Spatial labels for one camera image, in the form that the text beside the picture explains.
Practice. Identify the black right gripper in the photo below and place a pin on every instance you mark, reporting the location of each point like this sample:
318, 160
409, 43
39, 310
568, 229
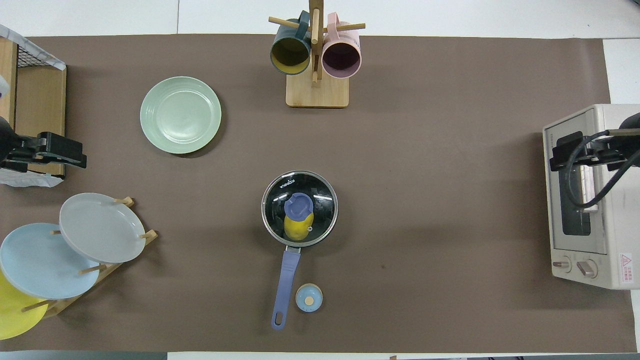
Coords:
605, 152

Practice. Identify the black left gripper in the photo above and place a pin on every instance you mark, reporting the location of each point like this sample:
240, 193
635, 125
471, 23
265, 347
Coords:
22, 152

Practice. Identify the yellow potato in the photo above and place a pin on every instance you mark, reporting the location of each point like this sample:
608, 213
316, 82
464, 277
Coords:
297, 230

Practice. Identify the grey plate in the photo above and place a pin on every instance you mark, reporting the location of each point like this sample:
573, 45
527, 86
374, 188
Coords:
100, 227

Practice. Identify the light blue plate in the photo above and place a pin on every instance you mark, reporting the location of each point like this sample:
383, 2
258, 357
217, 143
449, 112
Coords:
40, 265

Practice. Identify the pale green plate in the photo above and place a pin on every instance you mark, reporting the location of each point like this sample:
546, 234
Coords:
180, 115

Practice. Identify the wooden plate rack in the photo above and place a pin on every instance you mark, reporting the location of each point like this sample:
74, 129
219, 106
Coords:
60, 306

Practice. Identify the yellow plate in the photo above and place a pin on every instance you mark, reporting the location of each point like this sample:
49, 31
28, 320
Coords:
15, 320

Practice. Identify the white crumpled plastic sheet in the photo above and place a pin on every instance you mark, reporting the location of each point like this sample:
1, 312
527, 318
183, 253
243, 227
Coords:
30, 181

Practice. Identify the beige toaster oven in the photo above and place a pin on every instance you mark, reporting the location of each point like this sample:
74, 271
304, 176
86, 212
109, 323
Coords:
615, 225

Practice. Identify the white patterned paper sheet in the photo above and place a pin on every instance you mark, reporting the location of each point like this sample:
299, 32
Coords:
50, 57

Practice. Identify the brown table mat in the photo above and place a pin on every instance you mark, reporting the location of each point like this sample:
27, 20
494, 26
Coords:
400, 200

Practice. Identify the pink mug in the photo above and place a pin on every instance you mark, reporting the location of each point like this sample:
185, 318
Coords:
341, 57

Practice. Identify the dark teal mug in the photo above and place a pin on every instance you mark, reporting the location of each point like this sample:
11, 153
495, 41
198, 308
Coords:
290, 52

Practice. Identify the wooden mug tree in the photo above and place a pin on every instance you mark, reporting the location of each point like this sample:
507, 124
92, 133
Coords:
317, 95

